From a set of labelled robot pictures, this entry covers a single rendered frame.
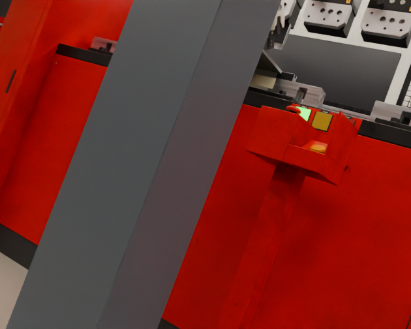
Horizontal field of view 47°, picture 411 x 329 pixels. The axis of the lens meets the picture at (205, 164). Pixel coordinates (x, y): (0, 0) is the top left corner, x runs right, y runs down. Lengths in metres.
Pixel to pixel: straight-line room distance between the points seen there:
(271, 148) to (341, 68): 1.10
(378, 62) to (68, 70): 1.29
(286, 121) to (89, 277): 0.61
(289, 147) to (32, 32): 1.29
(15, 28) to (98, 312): 1.60
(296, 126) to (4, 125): 1.26
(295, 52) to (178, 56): 1.55
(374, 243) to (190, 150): 0.70
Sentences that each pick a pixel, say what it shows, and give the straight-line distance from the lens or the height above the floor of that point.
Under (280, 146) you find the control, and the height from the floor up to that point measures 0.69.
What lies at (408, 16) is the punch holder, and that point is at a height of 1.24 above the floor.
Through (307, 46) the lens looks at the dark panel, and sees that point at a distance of 2.29.
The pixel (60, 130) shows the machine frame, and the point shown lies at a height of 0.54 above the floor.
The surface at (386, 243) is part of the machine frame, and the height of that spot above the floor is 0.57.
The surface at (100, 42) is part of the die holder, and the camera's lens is 2.15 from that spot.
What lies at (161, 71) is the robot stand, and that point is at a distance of 0.79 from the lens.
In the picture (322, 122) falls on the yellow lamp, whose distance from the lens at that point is 1.30.
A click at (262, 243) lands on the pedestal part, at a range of 1.18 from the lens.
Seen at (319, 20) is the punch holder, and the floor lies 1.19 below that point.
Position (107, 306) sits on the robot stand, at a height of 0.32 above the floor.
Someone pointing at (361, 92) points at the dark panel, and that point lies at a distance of 2.15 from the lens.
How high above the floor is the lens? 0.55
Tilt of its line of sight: 2 degrees up
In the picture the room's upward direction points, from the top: 21 degrees clockwise
